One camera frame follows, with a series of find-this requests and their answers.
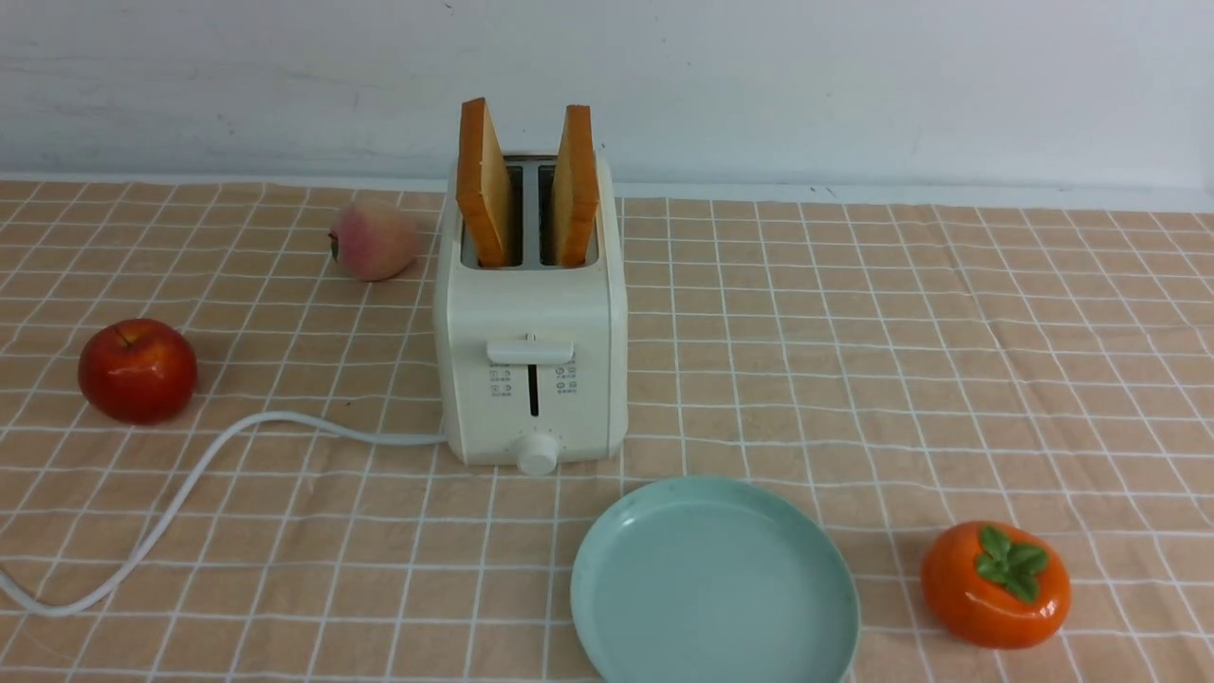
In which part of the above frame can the toast slice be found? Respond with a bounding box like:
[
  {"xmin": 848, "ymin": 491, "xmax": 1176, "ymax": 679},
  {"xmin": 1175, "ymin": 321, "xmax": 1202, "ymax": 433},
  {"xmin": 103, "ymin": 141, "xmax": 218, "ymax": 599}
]
[
  {"xmin": 551, "ymin": 104, "xmax": 601, "ymax": 268},
  {"xmin": 456, "ymin": 97, "xmax": 515, "ymax": 268}
]

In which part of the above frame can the red apple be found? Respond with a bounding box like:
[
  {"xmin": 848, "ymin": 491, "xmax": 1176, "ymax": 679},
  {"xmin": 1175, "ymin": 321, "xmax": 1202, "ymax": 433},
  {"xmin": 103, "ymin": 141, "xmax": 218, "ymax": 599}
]
[{"xmin": 76, "ymin": 317, "xmax": 198, "ymax": 425}]

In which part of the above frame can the pink peach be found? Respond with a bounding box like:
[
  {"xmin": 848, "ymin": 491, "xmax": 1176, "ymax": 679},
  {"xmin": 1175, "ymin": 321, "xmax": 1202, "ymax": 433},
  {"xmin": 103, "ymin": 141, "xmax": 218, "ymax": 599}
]
[{"xmin": 328, "ymin": 200, "xmax": 422, "ymax": 281}]

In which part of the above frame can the light blue plate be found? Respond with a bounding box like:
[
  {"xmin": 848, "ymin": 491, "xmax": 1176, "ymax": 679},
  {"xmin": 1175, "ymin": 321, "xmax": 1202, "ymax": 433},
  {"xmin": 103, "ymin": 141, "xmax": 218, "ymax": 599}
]
[{"xmin": 571, "ymin": 476, "xmax": 861, "ymax": 682}]

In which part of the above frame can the white power cord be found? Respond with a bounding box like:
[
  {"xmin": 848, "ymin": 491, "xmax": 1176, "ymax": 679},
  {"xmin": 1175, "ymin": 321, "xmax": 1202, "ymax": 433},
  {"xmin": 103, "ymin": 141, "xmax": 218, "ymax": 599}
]
[{"xmin": 0, "ymin": 411, "xmax": 447, "ymax": 617}]

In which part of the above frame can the white two-slot toaster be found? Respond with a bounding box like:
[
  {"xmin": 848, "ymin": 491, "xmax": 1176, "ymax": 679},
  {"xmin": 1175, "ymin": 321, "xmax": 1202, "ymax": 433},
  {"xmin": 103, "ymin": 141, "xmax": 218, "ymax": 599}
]
[{"xmin": 432, "ymin": 153, "xmax": 629, "ymax": 476}]

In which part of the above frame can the orange persimmon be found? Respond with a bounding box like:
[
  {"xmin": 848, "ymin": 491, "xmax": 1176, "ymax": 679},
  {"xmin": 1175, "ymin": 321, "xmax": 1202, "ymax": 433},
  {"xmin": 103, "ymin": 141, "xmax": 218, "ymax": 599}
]
[{"xmin": 920, "ymin": 522, "xmax": 1074, "ymax": 650}]

